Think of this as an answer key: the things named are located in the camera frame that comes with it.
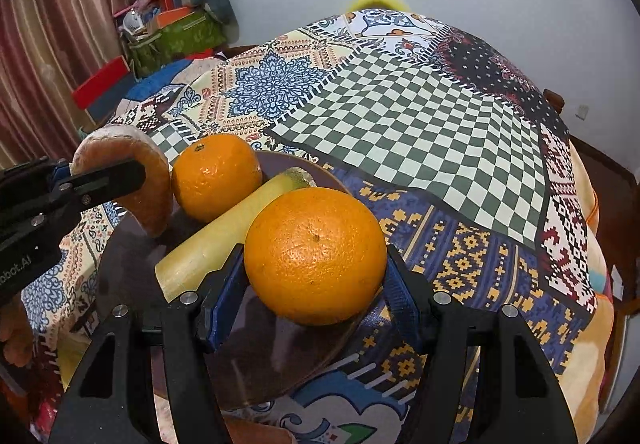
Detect person's left hand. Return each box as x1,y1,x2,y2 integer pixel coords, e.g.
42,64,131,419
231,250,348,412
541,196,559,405
0,297,31,365

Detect orange blanket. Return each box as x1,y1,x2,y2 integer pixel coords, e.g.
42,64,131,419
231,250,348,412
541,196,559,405
570,139,618,425

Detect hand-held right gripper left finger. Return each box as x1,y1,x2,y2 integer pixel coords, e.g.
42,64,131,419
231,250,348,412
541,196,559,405
47,243,249,444

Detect dark purple plate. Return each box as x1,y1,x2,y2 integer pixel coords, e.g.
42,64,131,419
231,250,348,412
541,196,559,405
95,150,388,411

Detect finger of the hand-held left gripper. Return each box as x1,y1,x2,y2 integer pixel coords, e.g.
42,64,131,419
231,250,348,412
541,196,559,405
49,159,147,211

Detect large orange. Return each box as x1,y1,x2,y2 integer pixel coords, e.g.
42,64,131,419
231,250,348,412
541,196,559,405
243,187,388,326

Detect orange box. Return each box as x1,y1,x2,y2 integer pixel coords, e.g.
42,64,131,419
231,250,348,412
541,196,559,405
152,7,193,30

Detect green storage bag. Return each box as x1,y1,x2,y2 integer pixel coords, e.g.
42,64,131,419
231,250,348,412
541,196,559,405
122,9,228,75

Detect pale yellow banana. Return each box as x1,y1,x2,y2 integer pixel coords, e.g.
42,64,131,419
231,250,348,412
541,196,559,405
154,167,317,303

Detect wooden chair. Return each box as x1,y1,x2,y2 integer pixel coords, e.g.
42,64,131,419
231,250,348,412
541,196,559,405
544,88,567,117

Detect small orange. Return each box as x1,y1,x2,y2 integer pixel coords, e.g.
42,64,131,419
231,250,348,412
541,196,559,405
171,133,264,223

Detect patchwork patterned tablecloth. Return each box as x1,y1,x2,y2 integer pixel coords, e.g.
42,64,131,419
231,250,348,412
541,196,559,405
20,9,601,444

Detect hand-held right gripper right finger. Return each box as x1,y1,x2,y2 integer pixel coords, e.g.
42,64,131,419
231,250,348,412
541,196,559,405
384,245,582,444

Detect glazed brown doughnut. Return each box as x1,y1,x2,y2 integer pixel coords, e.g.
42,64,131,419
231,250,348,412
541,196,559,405
71,125,172,237

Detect striped pink curtain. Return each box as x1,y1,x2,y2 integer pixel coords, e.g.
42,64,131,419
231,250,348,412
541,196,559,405
0,0,143,170

